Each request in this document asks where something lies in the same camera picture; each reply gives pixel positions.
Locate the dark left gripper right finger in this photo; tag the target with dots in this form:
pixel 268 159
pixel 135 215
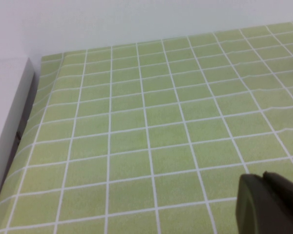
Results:
pixel 280 209

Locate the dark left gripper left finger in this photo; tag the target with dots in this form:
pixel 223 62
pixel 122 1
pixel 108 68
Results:
pixel 245 202

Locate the green white-grid tablecloth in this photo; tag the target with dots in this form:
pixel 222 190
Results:
pixel 149 134

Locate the white side board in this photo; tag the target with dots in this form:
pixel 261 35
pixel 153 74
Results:
pixel 7 109

